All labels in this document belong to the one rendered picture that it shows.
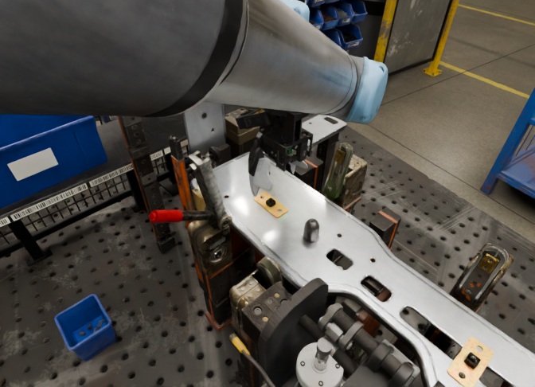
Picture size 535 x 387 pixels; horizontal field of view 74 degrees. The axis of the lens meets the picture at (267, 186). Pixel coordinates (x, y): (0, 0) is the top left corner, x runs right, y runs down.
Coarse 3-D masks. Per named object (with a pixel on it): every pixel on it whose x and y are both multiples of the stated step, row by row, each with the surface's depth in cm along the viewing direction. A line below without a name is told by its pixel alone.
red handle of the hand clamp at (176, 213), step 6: (156, 210) 59; (162, 210) 60; (168, 210) 61; (174, 210) 62; (180, 210) 63; (204, 210) 68; (210, 210) 69; (150, 216) 59; (156, 216) 59; (162, 216) 59; (168, 216) 60; (174, 216) 61; (180, 216) 62; (186, 216) 63; (192, 216) 64; (198, 216) 66; (204, 216) 67; (210, 216) 68; (156, 222) 59; (162, 222) 60; (168, 222) 61
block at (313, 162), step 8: (304, 160) 97; (312, 160) 97; (320, 160) 97; (296, 168) 95; (312, 168) 95; (320, 168) 97; (296, 176) 94; (304, 176) 94; (312, 176) 97; (320, 176) 99; (312, 184) 98; (320, 184) 102
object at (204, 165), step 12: (192, 156) 60; (204, 156) 60; (216, 156) 60; (192, 168) 59; (204, 168) 59; (204, 180) 60; (216, 180) 62; (204, 192) 65; (216, 192) 64; (216, 204) 66; (216, 216) 68
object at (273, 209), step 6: (264, 192) 84; (258, 198) 83; (264, 198) 83; (270, 198) 81; (264, 204) 81; (270, 204) 80; (276, 204) 81; (282, 204) 81; (270, 210) 80; (276, 210) 80; (282, 210) 80; (276, 216) 78
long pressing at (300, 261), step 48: (240, 192) 85; (288, 192) 85; (288, 240) 74; (336, 240) 74; (336, 288) 65; (432, 288) 65; (480, 336) 58; (432, 384) 53; (480, 384) 53; (528, 384) 53
